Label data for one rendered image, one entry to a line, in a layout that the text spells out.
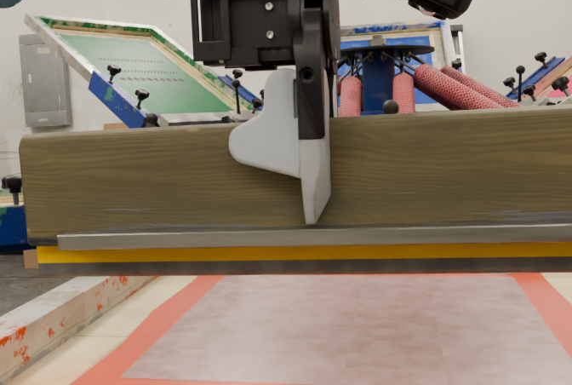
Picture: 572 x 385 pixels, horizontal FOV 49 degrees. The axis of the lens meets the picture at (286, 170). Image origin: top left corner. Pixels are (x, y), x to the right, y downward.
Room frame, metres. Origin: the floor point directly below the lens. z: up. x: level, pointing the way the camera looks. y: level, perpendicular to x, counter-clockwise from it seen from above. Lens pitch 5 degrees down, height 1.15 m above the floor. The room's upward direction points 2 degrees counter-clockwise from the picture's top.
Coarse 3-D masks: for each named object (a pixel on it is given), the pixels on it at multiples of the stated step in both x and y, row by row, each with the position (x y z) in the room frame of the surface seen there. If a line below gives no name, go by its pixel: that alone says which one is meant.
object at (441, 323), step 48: (384, 288) 0.67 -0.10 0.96; (432, 288) 0.66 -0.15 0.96; (480, 288) 0.65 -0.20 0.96; (528, 288) 0.65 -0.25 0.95; (384, 336) 0.52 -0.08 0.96; (432, 336) 0.52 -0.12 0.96; (480, 336) 0.51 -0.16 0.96; (528, 336) 0.51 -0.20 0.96; (384, 384) 0.43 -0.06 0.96; (432, 384) 0.42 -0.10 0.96; (480, 384) 0.42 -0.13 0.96; (528, 384) 0.42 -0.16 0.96
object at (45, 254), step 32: (64, 256) 0.42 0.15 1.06; (96, 256) 0.42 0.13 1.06; (128, 256) 0.41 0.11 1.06; (160, 256) 0.41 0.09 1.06; (192, 256) 0.40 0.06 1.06; (224, 256) 0.40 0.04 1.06; (256, 256) 0.39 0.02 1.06; (288, 256) 0.39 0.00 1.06; (320, 256) 0.39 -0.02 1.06; (352, 256) 0.38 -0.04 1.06; (384, 256) 0.38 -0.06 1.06; (416, 256) 0.38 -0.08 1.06; (448, 256) 0.37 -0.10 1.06; (480, 256) 0.37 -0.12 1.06; (512, 256) 0.37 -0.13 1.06
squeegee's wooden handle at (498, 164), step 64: (192, 128) 0.39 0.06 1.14; (384, 128) 0.37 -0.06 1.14; (448, 128) 0.36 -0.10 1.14; (512, 128) 0.35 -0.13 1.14; (64, 192) 0.41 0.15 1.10; (128, 192) 0.40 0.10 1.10; (192, 192) 0.39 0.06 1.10; (256, 192) 0.38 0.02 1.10; (384, 192) 0.37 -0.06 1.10; (448, 192) 0.36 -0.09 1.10; (512, 192) 0.35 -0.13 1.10
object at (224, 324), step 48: (192, 288) 0.70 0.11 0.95; (240, 288) 0.69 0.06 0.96; (288, 288) 0.68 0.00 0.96; (336, 288) 0.68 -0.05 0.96; (144, 336) 0.55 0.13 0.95; (192, 336) 0.54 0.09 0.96; (240, 336) 0.54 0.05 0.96; (288, 336) 0.53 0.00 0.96; (336, 336) 0.53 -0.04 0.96; (96, 384) 0.45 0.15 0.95; (144, 384) 0.45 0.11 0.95; (192, 384) 0.44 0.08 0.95; (240, 384) 0.44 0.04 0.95; (288, 384) 0.43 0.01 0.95; (336, 384) 0.43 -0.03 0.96
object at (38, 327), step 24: (72, 288) 0.59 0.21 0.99; (96, 288) 0.60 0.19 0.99; (120, 288) 0.66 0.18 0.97; (24, 312) 0.52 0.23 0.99; (48, 312) 0.52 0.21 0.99; (72, 312) 0.56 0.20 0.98; (96, 312) 0.60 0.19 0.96; (0, 336) 0.46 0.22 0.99; (24, 336) 0.48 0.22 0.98; (48, 336) 0.52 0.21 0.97; (0, 360) 0.45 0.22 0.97; (24, 360) 0.48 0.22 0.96; (0, 384) 0.45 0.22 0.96
